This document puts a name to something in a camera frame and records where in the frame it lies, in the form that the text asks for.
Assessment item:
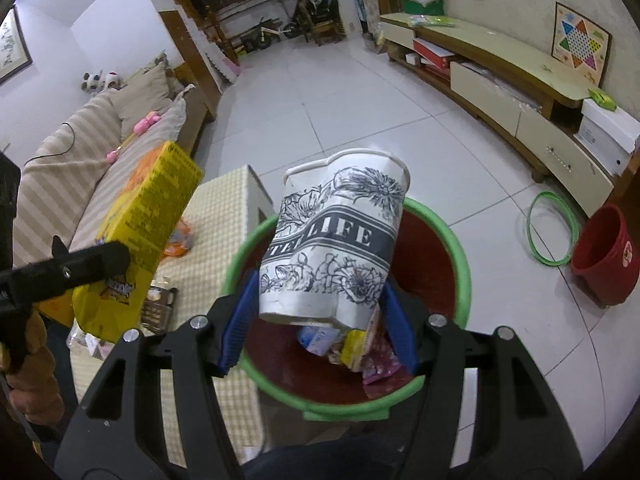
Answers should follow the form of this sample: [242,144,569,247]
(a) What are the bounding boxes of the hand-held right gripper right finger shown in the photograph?
[377,280,586,480]

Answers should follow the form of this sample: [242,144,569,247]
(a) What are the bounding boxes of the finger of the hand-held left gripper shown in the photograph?
[30,236,132,306]

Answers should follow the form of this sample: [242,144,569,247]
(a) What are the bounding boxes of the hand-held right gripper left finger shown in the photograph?
[52,269,261,480]

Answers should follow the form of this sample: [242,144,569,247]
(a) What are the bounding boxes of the pink white packet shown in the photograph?
[360,310,403,386]

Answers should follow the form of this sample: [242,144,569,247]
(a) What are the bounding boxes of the small yellow box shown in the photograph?
[340,327,373,372]

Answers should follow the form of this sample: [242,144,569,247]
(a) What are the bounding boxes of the yellow snack box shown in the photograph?
[70,141,205,346]

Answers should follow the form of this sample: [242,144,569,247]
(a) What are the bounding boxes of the red bin with green rim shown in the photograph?
[220,197,473,422]

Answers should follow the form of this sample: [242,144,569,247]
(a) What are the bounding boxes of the brown gold foil packet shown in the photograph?
[140,285,179,333]

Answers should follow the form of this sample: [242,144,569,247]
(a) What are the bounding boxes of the blue white snack wrapper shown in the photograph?
[297,325,346,357]

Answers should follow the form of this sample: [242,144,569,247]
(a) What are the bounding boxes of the orange colourful snack bag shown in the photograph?
[162,217,195,258]

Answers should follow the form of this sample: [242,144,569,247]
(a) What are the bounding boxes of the floral print paper cup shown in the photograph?
[257,147,412,328]

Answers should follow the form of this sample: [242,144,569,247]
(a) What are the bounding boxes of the person's left hand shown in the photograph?
[0,310,66,428]

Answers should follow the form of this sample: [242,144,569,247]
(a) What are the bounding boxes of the striped beige sofa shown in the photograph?
[12,62,216,271]

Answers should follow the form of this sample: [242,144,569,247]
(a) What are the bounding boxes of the yellow checked tablecloth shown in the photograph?
[67,164,276,466]

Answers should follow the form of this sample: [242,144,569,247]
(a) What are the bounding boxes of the pink toy wand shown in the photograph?
[102,112,163,165]

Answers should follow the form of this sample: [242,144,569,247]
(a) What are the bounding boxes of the black white plush toy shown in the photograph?
[81,69,123,95]

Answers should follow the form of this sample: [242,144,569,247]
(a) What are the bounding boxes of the green hoop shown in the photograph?
[526,191,581,267]

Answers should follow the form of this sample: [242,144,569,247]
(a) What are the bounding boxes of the beige cushion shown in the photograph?
[117,62,173,133]

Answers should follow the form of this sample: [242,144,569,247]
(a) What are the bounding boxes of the red plastic bucket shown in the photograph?
[570,203,640,307]

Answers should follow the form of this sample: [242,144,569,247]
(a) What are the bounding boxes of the pink white foam mat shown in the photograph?
[202,40,241,93]

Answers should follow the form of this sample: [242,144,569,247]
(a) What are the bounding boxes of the white balance bike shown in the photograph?
[240,17,291,53]

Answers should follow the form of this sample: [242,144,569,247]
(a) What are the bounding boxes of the red flat box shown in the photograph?
[412,37,457,71]

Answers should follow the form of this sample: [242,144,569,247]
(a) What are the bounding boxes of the white cardboard box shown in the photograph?
[572,97,640,177]

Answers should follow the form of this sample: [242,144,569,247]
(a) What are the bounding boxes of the long wooden television cabinet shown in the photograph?
[377,10,616,218]

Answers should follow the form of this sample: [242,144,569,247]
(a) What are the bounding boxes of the wooden chair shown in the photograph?
[312,12,348,47]

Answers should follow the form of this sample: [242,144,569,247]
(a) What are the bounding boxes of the small green packet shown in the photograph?
[587,87,618,111]

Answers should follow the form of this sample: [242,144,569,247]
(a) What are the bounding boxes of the flat green packets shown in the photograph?
[411,14,457,28]

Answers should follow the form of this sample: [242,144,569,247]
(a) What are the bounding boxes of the star checkers board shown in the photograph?
[551,1,613,86]

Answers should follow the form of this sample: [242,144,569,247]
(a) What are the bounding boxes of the black cable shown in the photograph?
[24,122,76,163]

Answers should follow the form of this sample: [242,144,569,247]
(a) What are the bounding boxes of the framed wall picture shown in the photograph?
[0,5,33,86]

